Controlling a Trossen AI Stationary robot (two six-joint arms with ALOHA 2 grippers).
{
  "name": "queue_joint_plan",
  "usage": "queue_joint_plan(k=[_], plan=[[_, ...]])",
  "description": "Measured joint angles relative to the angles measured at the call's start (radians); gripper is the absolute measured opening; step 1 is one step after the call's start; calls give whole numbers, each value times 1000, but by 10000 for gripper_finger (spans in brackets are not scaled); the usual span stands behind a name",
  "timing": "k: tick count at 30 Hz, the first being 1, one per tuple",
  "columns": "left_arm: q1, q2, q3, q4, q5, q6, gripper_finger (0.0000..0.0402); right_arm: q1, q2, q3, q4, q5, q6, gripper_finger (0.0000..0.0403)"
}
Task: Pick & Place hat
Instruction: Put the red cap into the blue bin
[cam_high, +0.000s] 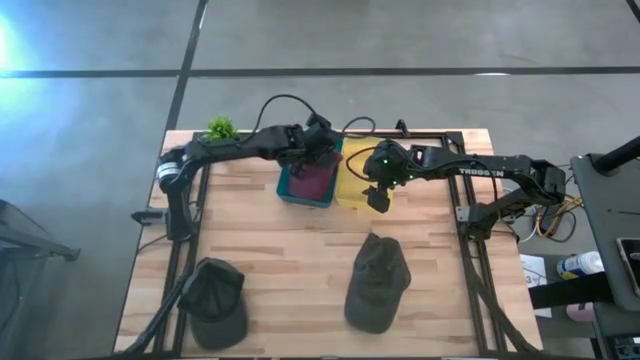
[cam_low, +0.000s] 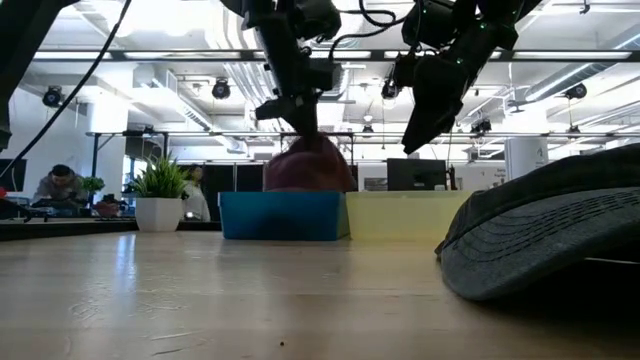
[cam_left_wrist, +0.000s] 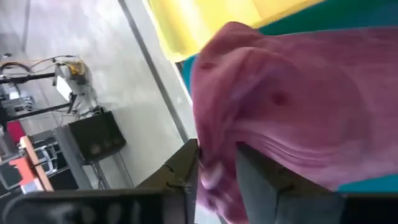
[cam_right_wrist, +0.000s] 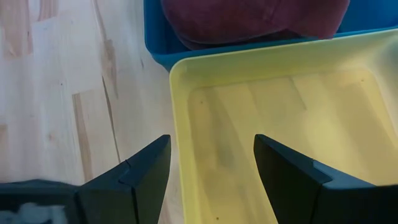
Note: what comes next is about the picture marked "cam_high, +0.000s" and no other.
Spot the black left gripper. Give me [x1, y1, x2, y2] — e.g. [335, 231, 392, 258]
[290, 128, 345, 180]

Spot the maroon baseball cap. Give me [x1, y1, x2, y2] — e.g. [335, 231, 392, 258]
[287, 152, 345, 202]

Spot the dark green baseball cap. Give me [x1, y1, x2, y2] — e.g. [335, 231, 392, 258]
[343, 232, 412, 335]
[178, 257, 249, 351]

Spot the blue plastic bin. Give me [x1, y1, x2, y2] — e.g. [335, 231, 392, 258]
[275, 134, 345, 209]

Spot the yellow translucent plastic bin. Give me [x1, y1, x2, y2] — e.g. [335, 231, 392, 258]
[334, 137, 395, 211]

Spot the green plant in white pot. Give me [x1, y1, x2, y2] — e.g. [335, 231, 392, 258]
[204, 116, 240, 143]

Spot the black power adapter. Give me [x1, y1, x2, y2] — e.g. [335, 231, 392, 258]
[542, 202, 564, 229]

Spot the white paper sheet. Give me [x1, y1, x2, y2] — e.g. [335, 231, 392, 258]
[518, 253, 554, 319]

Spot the white and blue bottle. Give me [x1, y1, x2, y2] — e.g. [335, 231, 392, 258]
[556, 251, 605, 280]

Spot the grey side cart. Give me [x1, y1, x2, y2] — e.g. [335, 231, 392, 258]
[571, 152, 640, 360]

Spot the black pole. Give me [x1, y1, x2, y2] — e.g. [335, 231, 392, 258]
[592, 135, 640, 175]

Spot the pink container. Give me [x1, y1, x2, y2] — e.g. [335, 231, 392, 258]
[566, 302, 597, 324]

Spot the black tablet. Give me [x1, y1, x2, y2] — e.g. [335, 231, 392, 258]
[616, 237, 640, 297]

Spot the dark grey furniture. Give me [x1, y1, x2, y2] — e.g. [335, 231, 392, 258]
[0, 198, 81, 360]

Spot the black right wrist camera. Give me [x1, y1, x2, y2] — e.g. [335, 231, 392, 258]
[366, 185, 392, 215]

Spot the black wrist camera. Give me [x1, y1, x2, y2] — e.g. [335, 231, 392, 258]
[366, 185, 392, 215]
[305, 113, 333, 134]

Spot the black aluminium table frame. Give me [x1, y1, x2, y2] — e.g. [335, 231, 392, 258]
[117, 130, 544, 360]

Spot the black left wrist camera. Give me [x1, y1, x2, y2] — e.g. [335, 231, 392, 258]
[305, 113, 333, 134]

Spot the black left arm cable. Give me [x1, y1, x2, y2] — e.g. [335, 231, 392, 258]
[252, 93, 377, 146]

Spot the yellow cable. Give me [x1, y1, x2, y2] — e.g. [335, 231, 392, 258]
[534, 197, 584, 239]

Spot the black strap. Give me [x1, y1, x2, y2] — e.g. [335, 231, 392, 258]
[528, 272, 615, 310]

